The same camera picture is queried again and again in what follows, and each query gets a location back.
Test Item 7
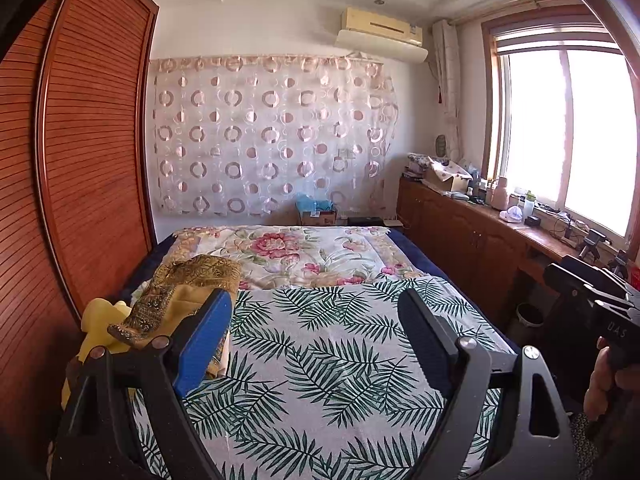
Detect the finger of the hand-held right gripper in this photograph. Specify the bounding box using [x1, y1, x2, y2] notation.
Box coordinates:
[561, 255, 640, 303]
[544, 261, 640, 318]

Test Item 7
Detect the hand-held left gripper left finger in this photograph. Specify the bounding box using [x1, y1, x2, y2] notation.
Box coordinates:
[52, 287, 233, 480]

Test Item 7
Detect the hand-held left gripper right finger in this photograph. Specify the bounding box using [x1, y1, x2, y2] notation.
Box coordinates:
[397, 288, 581, 480]

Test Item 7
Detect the golden brown patterned garment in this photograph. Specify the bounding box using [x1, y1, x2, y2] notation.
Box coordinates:
[107, 254, 242, 378]

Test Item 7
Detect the person's right hand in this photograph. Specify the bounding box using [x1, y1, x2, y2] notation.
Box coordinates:
[584, 345, 623, 421]

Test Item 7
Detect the white waste bin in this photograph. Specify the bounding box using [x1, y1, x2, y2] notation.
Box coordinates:
[515, 302, 545, 328]

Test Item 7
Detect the dark blue bed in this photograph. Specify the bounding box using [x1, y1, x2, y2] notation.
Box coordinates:
[122, 225, 521, 356]

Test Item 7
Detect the green leaf print blanket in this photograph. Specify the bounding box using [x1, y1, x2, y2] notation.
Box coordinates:
[130, 272, 521, 480]

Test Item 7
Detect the yellow plush toy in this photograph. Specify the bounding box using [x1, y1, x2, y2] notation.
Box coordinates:
[62, 297, 133, 411]

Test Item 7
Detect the person's dark patterned clothing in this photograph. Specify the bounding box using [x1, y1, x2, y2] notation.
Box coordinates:
[570, 410, 640, 480]

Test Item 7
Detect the long wooden cabinet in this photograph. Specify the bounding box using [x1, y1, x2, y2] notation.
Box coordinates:
[397, 177, 640, 331]

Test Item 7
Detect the floral quilt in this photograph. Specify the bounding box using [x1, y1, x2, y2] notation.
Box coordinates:
[162, 225, 431, 291]

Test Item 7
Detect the wooden framed window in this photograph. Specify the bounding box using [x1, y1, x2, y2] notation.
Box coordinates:
[482, 10, 640, 256]

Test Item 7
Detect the open cardboard box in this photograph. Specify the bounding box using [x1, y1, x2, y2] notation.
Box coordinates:
[424, 157, 473, 193]

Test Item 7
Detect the cardboard box with blue bags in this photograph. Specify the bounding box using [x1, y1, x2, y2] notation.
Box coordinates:
[296, 192, 338, 227]

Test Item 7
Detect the stack of patterned cloths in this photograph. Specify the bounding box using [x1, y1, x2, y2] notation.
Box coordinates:
[402, 152, 431, 181]

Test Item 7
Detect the white patterned window curtain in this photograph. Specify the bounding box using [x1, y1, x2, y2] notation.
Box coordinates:
[431, 19, 463, 161]

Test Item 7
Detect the sheer circle pattern curtain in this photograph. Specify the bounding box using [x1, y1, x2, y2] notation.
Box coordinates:
[149, 52, 401, 217]

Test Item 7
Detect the brown slatted wooden wardrobe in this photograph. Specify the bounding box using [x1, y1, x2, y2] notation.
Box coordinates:
[0, 0, 161, 411]

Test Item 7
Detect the white air conditioner deflector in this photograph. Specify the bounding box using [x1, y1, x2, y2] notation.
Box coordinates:
[335, 29, 430, 65]

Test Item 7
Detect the cream air conditioner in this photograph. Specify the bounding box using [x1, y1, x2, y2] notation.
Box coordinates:
[340, 7, 423, 46]

